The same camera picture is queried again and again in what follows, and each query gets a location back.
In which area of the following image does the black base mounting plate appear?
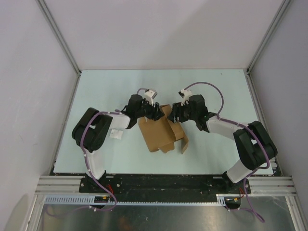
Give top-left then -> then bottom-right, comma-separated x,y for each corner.
49,172 -> 281,195

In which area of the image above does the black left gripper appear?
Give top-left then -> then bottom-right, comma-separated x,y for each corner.
135,97 -> 164,121

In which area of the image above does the grey slotted cable duct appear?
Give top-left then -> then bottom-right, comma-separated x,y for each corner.
44,194 -> 242,206

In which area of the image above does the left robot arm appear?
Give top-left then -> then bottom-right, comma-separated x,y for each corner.
72,94 -> 164,193

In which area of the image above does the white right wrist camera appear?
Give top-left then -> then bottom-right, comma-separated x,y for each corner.
178,89 -> 193,106

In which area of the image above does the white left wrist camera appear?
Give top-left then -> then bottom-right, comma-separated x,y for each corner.
143,89 -> 157,106

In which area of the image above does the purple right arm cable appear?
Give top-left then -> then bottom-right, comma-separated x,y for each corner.
184,82 -> 271,222

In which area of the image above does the brown cardboard box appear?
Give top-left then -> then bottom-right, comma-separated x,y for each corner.
138,104 -> 189,154

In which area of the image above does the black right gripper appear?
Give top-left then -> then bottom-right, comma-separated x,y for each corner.
167,100 -> 198,124

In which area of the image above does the aluminium frame rail right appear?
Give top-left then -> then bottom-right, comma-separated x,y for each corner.
245,0 -> 293,75

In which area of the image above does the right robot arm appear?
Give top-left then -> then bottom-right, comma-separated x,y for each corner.
167,94 -> 278,193

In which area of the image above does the aluminium frame rail left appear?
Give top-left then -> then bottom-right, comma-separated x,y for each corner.
35,0 -> 81,75

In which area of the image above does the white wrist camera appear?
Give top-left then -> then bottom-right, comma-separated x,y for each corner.
178,89 -> 193,106
143,89 -> 157,106

